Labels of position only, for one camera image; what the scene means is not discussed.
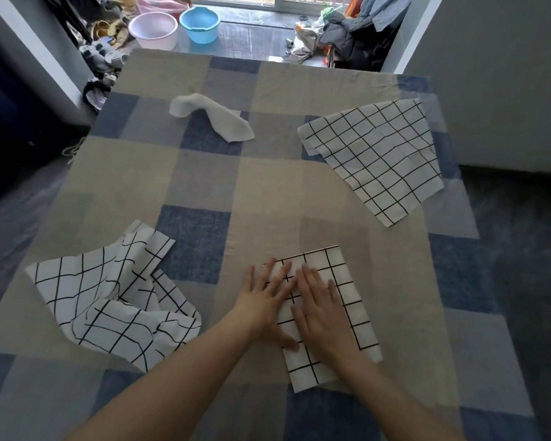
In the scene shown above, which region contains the person's left hand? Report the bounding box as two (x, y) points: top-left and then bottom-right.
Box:
(233, 257), (302, 352)

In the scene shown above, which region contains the person's right hand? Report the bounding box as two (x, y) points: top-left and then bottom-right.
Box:
(290, 263), (361, 375)

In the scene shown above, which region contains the white black-checked cloth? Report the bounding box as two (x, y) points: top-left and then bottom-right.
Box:
(262, 245), (383, 394)
(25, 219), (203, 374)
(297, 99), (445, 228)

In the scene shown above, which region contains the plain white cloth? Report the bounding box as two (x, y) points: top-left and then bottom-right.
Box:
(168, 92), (256, 144)

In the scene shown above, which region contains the person's left forearm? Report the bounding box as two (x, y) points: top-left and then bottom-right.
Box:
(66, 312), (263, 441)

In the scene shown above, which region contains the person's right forearm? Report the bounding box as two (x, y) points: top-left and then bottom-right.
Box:
(335, 355), (465, 441)

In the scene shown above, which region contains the blue beige plaid tablecloth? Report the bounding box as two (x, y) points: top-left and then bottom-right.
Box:
(0, 48), (545, 441)

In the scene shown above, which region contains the heap of dark clothes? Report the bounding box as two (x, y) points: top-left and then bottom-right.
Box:
(284, 6), (395, 72)

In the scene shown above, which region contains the blue basin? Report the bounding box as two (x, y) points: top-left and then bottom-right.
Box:
(179, 5), (222, 45)

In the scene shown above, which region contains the pile of shoes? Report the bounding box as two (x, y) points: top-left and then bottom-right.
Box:
(80, 20), (130, 111)

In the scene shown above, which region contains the pale pink basin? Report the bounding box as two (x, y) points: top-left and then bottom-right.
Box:
(127, 11), (179, 51)

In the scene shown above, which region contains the dark blue suitcase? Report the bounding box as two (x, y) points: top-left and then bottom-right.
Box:
(0, 40), (61, 207)

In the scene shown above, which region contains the deep pink basin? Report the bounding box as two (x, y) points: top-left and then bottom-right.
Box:
(135, 0), (193, 17)

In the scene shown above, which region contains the rack of hanging clothes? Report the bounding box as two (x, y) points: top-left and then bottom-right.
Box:
(41, 0), (103, 47)

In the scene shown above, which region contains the white cord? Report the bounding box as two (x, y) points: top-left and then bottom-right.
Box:
(62, 137), (87, 159)

